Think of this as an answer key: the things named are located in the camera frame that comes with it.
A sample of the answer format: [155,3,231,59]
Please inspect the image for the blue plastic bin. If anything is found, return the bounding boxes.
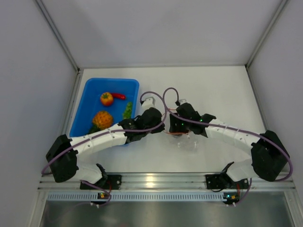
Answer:
[69,78,139,137]

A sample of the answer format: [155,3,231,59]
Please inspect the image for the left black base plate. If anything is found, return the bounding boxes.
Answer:
[80,174,122,190]

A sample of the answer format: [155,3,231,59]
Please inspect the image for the aluminium mounting rail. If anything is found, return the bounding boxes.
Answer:
[38,173,295,192]

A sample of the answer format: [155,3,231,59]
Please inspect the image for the fake green grapes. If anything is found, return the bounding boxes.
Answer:
[122,102,133,119]

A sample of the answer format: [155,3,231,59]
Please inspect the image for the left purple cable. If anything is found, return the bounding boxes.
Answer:
[41,91,168,206]

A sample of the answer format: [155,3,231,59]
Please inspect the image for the fake orange peach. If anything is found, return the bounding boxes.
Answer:
[100,92,114,106]

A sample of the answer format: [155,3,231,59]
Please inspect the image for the fake red chili pepper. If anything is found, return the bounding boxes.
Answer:
[111,93,126,100]

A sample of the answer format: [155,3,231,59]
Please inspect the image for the slotted cable duct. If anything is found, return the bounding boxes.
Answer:
[47,192,232,202]

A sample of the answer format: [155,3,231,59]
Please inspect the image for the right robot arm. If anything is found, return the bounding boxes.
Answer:
[169,103,290,188]

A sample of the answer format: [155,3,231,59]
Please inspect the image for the purple cable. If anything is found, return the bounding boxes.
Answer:
[163,87,294,206]
[41,91,168,206]

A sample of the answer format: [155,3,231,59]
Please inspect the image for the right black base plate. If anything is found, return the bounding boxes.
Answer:
[205,174,249,191]

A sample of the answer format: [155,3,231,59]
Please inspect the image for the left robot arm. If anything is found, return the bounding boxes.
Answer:
[46,107,165,189]

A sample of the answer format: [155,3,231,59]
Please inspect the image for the clear zip top bag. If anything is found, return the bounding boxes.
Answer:
[163,106,199,152]

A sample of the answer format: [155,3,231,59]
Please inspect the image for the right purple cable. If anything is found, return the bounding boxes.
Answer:
[163,87,294,206]

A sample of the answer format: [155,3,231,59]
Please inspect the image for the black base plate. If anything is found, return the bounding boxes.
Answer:
[80,174,122,190]
[205,174,249,191]

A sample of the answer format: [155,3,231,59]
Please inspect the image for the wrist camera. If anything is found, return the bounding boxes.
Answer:
[140,97,155,111]
[175,99,187,106]

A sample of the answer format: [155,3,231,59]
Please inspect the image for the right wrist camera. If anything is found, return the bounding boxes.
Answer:
[175,99,187,106]

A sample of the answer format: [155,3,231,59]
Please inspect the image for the fake pineapple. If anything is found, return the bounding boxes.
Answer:
[89,111,114,134]

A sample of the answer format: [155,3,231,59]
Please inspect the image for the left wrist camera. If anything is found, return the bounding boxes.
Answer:
[140,97,155,111]

